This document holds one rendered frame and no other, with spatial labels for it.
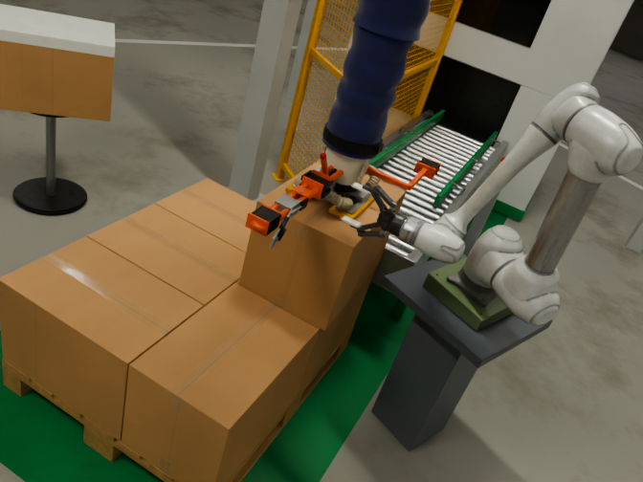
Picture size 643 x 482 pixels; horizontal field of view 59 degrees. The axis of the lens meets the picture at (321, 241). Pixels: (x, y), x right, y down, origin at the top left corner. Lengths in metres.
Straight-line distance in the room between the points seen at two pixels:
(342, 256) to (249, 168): 1.87
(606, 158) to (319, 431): 1.61
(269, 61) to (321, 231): 1.71
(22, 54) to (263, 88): 1.30
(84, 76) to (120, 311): 1.45
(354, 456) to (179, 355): 0.96
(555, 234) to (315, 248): 0.80
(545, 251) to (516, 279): 0.15
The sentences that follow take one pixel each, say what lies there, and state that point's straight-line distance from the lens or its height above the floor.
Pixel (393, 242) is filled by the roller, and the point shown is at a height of 0.53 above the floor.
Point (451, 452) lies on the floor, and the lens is 2.80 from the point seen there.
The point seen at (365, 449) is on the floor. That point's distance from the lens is 2.63.
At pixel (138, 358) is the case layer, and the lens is 1.99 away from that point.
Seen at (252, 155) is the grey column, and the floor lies 0.38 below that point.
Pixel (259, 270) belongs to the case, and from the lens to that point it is 2.23.
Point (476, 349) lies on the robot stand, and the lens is 2.12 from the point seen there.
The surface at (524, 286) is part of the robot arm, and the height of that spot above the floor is 1.03.
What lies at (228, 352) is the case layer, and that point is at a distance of 2.04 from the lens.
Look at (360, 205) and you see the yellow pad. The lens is 2.21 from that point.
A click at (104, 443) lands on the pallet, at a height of 0.08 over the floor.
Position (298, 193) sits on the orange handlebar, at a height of 1.08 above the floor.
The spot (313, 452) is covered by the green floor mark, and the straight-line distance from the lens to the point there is 2.54.
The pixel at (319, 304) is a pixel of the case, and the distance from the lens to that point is 2.17.
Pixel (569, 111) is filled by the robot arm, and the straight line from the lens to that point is 1.82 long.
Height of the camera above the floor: 1.98
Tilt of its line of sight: 32 degrees down
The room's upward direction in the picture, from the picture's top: 17 degrees clockwise
